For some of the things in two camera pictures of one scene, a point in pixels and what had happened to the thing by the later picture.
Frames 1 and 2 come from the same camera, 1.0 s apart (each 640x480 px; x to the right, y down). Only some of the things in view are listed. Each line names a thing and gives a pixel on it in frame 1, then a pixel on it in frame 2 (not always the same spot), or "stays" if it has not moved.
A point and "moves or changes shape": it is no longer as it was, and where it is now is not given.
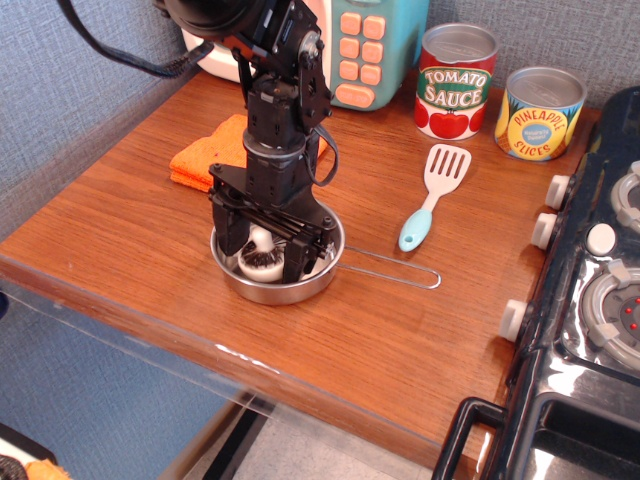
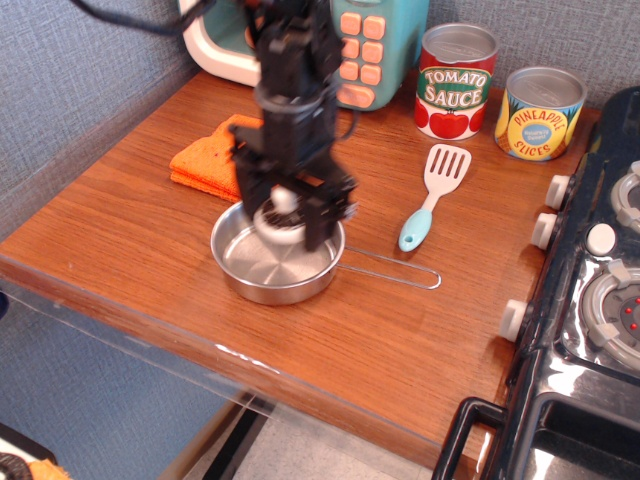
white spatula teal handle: (442, 168) stays
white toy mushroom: (263, 258) moves or changes shape
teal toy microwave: (372, 50) stays
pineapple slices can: (540, 114) stays
